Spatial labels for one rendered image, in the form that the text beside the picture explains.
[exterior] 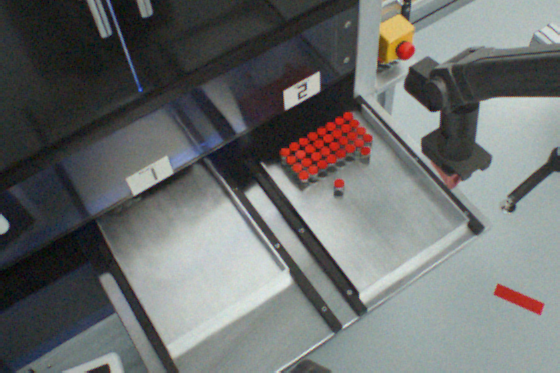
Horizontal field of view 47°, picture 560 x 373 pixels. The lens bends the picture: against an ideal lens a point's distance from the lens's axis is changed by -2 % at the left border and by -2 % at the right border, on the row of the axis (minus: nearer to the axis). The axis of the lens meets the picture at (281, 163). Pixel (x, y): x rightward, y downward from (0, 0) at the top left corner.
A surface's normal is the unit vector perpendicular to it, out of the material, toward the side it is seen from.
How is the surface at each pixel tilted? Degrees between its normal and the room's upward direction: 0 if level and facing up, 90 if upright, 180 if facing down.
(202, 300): 0
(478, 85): 87
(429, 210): 0
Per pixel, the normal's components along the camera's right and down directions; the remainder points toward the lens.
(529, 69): -0.86, 0.46
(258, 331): -0.06, -0.55
